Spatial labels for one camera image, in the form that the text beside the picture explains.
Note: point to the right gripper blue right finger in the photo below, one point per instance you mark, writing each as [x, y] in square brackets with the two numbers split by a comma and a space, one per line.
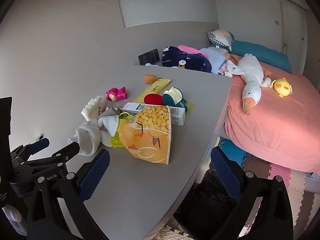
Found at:
[229, 172]

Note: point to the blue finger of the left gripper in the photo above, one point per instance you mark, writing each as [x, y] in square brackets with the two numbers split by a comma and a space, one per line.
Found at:
[68, 152]
[37, 146]

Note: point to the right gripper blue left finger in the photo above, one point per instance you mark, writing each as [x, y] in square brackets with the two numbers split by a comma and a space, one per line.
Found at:
[91, 173]

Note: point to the white sock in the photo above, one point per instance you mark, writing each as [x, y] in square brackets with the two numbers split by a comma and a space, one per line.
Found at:
[89, 135]

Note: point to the green yellow frog toy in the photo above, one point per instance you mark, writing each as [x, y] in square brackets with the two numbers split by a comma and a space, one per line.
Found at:
[115, 141]

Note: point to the pink dinosaur toy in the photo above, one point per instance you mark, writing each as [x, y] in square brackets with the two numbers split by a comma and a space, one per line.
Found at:
[116, 94]

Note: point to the orange popcorn snack bag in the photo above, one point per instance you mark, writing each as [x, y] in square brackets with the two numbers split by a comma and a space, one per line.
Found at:
[147, 140]

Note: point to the white printed carton box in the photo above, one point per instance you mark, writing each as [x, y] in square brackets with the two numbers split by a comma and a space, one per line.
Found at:
[154, 112]

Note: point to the teal cream phone stand toy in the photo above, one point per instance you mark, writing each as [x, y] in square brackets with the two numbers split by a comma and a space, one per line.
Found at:
[174, 98]

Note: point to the red heart toy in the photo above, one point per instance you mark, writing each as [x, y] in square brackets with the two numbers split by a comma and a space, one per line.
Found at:
[153, 99]

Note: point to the yellow snack sachet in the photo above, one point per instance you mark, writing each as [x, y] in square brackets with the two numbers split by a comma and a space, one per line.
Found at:
[154, 88]

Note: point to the brown potato toy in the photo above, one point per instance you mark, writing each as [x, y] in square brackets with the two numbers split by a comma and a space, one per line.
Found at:
[150, 79]

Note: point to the cream plastic hand toy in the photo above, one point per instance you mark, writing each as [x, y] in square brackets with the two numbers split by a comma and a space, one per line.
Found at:
[93, 108]

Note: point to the black trash bin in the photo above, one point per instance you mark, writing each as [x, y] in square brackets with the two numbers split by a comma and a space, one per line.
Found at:
[208, 212]

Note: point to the left white gloved hand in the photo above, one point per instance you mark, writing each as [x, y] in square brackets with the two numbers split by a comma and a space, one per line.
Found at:
[16, 219]

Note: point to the pink bed sheet mattress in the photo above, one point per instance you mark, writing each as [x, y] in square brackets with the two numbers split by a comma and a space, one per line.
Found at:
[283, 131]

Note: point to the yellow chick plush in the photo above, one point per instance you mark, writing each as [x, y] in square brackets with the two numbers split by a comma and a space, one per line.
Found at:
[282, 87]

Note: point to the white goose plush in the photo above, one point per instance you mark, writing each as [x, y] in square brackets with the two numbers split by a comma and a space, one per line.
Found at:
[253, 74]

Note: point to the light blue blanket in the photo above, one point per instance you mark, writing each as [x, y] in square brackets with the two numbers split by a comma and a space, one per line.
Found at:
[215, 57]

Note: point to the teal long pillow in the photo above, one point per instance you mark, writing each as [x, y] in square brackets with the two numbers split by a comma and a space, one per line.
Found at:
[263, 54]

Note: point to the navy rabbit blanket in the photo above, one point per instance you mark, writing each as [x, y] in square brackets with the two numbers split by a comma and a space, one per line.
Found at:
[174, 57]

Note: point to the pink clothing under blanket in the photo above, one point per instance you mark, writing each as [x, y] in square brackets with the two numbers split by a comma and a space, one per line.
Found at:
[189, 50]

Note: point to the patterned square pillow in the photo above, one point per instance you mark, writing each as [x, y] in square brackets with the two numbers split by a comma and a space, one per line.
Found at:
[221, 39]

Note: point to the black wall switch panel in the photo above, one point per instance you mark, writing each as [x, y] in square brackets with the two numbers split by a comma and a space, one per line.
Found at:
[150, 57]

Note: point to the white door with handle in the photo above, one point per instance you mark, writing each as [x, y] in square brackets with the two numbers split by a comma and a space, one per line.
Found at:
[294, 41]

